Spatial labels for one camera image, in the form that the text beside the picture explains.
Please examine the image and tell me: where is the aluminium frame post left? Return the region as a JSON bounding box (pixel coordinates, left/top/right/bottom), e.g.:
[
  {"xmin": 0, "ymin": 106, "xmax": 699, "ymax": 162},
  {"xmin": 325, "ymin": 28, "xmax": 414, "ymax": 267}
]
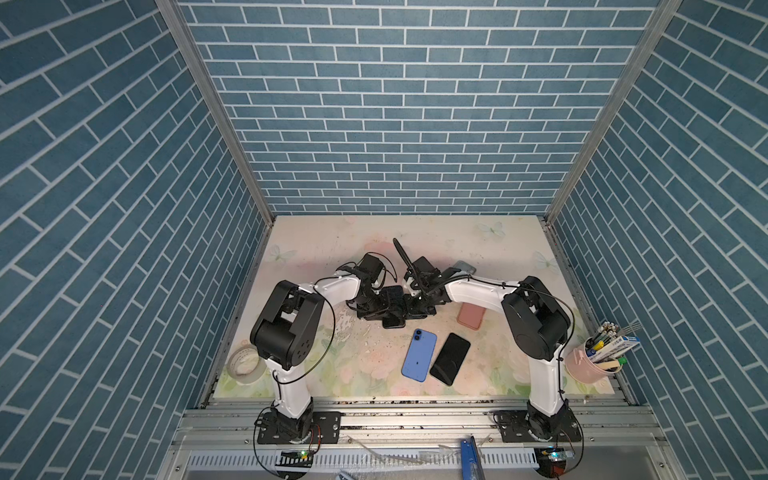
[{"xmin": 156, "ymin": 0, "xmax": 274, "ymax": 228}]

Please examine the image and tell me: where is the blue smartphone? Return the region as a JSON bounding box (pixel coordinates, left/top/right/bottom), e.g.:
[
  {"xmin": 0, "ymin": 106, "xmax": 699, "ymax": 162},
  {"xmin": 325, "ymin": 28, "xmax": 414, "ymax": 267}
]
[{"xmin": 401, "ymin": 329, "xmax": 437, "ymax": 383}]

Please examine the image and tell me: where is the dusty pink phone case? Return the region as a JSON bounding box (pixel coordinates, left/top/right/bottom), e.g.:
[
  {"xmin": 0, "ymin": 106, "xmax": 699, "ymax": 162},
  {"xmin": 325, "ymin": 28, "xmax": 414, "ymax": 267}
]
[{"xmin": 457, "ymin": 303, "xmax": 486, "ymax": 331}]

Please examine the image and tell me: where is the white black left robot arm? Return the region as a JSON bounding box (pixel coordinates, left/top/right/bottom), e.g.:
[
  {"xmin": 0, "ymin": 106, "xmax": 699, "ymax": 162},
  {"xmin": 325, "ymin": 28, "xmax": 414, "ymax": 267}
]
[{"xmin": 250, "ymin": 271, "xmax": 385, "ymax": 443}]

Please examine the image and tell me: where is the pink pen cup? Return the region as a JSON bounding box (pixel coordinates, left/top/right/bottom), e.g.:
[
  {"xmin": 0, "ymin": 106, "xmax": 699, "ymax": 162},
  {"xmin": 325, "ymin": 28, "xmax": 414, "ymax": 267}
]
[{"xmin": 564, "ymin": 343, "xmax": 613, "ymax": 384}]

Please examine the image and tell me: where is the aluminium frame post right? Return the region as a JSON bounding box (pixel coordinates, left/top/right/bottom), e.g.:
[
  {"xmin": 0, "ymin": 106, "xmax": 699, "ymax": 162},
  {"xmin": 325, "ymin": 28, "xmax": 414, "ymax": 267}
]
[{"xmin": 544, "ymin": 0, "xmax": 682, "ymax": 226}]

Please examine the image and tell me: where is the white tape roll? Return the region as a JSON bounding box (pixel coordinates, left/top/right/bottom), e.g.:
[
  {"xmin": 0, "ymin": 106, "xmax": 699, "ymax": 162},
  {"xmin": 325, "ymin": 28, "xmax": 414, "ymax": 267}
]
[{"xmin": 226, "ymin": 344, "xmax": 266, "ymax": 385}]

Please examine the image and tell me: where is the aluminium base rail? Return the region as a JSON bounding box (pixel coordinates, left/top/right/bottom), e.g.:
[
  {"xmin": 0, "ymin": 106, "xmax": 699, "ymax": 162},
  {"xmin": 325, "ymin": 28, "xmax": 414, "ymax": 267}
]
[{"xmin": 158, "ymin": 395, "xmax": 684, "ymax": 479}]

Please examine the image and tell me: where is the blue white box in cup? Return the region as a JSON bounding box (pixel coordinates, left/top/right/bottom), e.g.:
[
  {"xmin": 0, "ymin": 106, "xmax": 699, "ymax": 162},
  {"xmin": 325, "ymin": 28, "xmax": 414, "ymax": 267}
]
[{"xmin": 589, "ymin": 336, "xmax": 640, "ymax": 363}]

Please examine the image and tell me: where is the black smartphone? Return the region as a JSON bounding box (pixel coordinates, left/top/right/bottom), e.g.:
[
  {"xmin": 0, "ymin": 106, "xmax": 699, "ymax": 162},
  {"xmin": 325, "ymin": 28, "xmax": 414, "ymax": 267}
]
[{"xmin": 429, "ymin": 333, "xmax": 471, "ymax": 386}]

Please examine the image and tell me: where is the sage green phone case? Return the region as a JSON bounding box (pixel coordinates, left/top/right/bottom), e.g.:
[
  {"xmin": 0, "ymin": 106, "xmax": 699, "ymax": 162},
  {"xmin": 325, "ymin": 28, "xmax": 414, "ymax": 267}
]
[{"xmin": 453, "ymin": 261, "xmax": 477, "ymax": 275}]

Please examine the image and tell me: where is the black phone case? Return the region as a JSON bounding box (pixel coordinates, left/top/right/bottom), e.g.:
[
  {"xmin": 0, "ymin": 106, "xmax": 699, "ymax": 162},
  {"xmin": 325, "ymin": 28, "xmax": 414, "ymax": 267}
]
[{"xmin": 380, "ymin": 285, "xmax": 407, "ymax": 329}]

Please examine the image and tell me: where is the aluminium frame post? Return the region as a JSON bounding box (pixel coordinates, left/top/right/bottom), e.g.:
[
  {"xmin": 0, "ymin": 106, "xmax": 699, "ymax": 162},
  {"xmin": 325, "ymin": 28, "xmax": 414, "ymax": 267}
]
[
  {"xmin": 544, "ymin": 0, "xmax": 682, "ymax": 226},
  {"xmin": 156, "ymin": 0, "xmax": 274, "ymax": 228}
]

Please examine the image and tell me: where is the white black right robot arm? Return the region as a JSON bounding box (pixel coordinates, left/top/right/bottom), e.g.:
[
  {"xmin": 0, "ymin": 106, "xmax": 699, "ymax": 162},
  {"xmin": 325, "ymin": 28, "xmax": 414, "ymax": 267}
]
[{"xmin": 405, "ymin": 267, "xmax": 572, "ymax": 441}]

